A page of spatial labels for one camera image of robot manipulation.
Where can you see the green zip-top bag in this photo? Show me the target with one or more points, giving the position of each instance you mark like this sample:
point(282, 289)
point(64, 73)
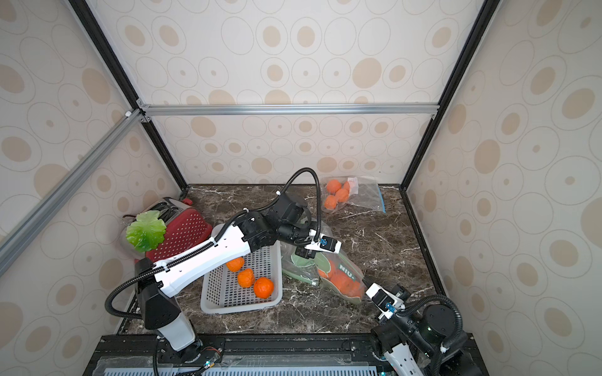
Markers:
point(307, 270)

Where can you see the white perforated plastic basket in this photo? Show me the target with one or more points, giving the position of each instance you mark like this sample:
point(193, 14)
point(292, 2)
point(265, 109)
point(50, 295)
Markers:
point(221, 293)

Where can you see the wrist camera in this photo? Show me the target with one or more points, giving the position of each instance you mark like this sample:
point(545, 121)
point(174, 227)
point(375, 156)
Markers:
point(388, 301)
point(325, 244)

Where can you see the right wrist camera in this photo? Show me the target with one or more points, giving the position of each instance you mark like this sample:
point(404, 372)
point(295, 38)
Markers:
point(388, 301)

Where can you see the horizontal aluminium rail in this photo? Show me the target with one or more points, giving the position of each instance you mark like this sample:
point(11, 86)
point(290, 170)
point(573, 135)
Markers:
point(283, 110)

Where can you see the red dotted toaster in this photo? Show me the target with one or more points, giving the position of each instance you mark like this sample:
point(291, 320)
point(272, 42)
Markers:
point(186, 228)

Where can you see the green-edged zip-top bag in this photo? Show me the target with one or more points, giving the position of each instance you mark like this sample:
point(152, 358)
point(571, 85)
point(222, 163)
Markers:
point(341, 275)

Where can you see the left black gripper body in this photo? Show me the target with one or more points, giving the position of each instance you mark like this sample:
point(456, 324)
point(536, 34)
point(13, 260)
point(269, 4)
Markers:
point(297, 231)

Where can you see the green plastic leaf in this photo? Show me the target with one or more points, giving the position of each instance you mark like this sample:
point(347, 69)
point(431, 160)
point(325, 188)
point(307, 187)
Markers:
point(147, 232)

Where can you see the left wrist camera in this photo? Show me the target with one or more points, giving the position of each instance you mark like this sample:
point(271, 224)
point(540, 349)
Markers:
point(325, 244)

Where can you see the middle clear zip-top bag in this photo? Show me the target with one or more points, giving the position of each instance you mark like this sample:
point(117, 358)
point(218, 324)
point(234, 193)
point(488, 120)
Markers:
point(360, 191)

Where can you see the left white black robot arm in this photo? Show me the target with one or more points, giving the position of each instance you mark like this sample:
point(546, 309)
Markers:
point(150, 296)

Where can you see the orange taken out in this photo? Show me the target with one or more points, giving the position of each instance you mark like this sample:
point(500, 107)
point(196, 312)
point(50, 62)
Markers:
point(246, 278)
point(263, 288)

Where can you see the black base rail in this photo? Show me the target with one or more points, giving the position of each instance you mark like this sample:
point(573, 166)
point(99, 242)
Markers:
point(231, 354)

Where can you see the diagonal aluminium rail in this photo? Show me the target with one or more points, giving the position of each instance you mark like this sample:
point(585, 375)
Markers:
point(32, 225)

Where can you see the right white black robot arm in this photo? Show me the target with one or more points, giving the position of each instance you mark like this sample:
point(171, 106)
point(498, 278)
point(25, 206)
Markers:
point(424, 337)

